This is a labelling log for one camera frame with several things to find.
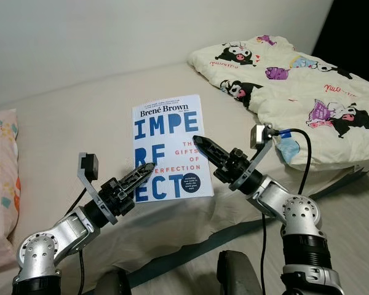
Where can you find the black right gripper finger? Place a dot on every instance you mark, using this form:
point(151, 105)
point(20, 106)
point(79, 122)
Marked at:
point(214, 152)

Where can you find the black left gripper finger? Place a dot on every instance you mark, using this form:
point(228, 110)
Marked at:
point(140, 175)

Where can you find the white blue printed magazine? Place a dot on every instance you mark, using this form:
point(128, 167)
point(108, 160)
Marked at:
point(166, 153)

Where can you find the pink patterned pillow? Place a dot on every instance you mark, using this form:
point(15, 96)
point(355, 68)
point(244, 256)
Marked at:
point(0, 184)

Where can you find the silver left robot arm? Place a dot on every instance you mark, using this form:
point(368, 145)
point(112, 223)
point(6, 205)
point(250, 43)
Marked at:
point(55, 243)

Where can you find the beige bed mattress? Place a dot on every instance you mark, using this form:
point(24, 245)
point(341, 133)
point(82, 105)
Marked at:
point(80, 110)

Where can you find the silver right robot leg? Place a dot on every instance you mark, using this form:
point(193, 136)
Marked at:
point(240, 273)

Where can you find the black tall cabinet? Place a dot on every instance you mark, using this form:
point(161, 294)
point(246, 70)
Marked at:
point(350, 31)

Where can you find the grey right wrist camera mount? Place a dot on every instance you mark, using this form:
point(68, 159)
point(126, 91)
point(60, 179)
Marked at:
point(261, 138)

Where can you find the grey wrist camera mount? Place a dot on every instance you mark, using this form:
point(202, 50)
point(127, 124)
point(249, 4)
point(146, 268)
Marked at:
point(89, 172)
point(261, 138)

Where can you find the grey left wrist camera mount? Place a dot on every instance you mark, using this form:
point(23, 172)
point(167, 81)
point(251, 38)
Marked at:
point(89, 172)

